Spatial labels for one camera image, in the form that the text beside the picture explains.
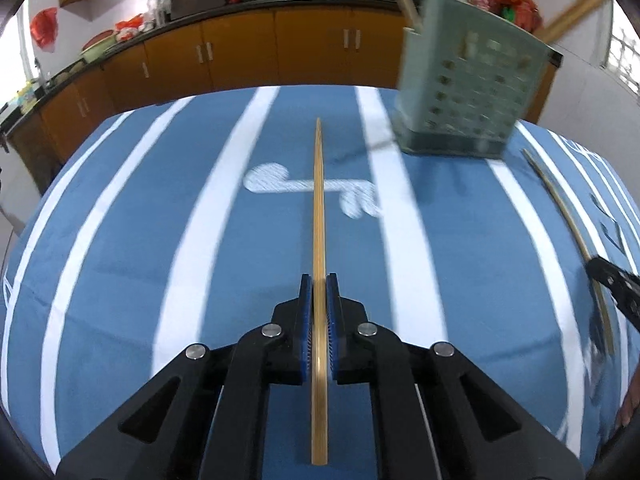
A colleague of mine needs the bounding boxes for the green basin with red lid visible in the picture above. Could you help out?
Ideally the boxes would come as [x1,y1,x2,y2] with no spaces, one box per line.
[80,29,117,63]

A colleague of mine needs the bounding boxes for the orange plastic bag on counter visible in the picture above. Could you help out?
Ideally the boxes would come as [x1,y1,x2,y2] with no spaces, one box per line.
[115,13,144,42]

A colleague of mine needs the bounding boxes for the yellow detergent bottle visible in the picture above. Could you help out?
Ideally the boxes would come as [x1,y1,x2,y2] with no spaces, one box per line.
[17,82,38,115]

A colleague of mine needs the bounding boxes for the red thermos pair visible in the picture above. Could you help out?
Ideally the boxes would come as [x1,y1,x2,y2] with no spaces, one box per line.
[487,0,542,34]

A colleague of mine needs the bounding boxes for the green perforated utensil holder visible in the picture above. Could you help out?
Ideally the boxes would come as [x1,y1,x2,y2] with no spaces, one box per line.
[390,0,554,159]

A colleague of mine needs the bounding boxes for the lower wooden cabinets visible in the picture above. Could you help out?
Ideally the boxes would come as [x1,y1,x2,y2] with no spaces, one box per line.
[4,1,559,191]

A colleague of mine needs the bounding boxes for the red plastic bag on wall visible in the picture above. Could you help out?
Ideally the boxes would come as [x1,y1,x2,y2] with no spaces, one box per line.
[29,6,58,52]

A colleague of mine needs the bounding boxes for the right window with bars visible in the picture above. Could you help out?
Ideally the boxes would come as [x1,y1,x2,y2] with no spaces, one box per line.
[606,1,640,96]

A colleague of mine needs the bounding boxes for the blue white striped tablecloth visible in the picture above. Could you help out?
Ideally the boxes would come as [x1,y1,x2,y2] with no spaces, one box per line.
[1,86,639,467]

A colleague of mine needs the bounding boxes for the person's right hand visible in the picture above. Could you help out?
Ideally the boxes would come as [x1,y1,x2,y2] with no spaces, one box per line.
[615,368,640,428]

